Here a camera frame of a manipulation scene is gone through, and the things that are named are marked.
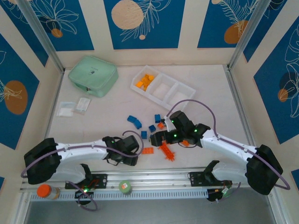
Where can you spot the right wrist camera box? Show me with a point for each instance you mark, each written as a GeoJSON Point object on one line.
{"type": "Point", "coordinates": [168, 122]}

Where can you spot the large clear gauze packet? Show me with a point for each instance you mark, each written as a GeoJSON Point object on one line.
{"type": "Point", "coordinates": [65, 112]}

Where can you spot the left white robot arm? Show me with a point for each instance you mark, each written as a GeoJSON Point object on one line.
{"type": "Point", "coordinates": [77, 151]}

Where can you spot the white three-compartment tray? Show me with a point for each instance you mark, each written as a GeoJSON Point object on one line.
{"type": "Point", "coordinates": [161, 89]}

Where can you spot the orange lego plate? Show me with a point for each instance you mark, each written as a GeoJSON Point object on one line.
{"type": "Point", "coordinates": [148, 151]}

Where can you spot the yellow-orange lego brick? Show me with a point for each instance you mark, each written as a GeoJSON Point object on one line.
{"type": "Point", "coordinates": [149, 78]}
{"type": "Point", "coordinates": [146, 86]}
{"type": "Point", "coordinates": [139, 84]}

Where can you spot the small clear gauze packet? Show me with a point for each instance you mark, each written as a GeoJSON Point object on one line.
{"type": "Point", "coordinates": [83, 103]}

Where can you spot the aluminium frame post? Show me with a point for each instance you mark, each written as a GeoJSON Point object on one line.
{"type": "Point", "coordinates": [41, 35]}
{"type": "Point", "coordinates": [248, 35]}

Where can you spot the blue lego brick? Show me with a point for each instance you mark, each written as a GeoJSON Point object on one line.
{"type": "Point", "coordinates": [158, 118]}
{"type": "Point", "coordinates": [152, 128]}
{"type": "Point", "coordinates": [132, 119]}
{"type": "Point", "coordinates": [144, 134]}
{"type": "Point", "coordinates": [138, 124]}

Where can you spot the small orange lego piece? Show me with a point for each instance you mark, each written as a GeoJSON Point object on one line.
{"type": "Point", "coordinates": [185, 142]}

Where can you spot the aluminium table side rail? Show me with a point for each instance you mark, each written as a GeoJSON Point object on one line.
{"type": "Point", "coordinates": [51, 112]}
{"type": "Point", "coordinates": [243, 112]}

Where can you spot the green tape roll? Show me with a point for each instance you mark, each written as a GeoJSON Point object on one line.
{"type": "Point", "coordinates": [125, 186]}

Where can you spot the black controller board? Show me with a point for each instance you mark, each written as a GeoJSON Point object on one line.
{"type": "Point", "coordinates": [213, 197]}
{"type": "Point", "coordinates": [84, 195]}

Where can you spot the bottle with orange cap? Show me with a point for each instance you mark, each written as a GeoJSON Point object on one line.
{"type": "Point", "coordinates": [45, 191]}

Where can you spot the mint green zipper pouch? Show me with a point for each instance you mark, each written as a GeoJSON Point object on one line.
{"type": "Point", "coordinates": [93, 72]}

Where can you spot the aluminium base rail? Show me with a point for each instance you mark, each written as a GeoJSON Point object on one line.
{"type": "Point", "coordinates": [151, 176]}

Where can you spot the orange curved lego piece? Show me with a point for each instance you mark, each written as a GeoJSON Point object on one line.
{"type": "Point", "coordinates": [160, 126]}

